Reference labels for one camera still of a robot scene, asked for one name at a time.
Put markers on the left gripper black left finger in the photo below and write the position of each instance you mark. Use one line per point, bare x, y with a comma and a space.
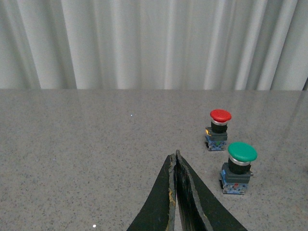
158, 211

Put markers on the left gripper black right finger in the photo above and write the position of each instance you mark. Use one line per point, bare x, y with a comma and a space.
199, 209

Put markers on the green mushroom push button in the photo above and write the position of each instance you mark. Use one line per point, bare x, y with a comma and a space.
236, 173

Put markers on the red mushroom push button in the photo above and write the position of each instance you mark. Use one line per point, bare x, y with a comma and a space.
216, 135

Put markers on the white pleated curtain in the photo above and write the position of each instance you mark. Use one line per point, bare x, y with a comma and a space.
154, 44

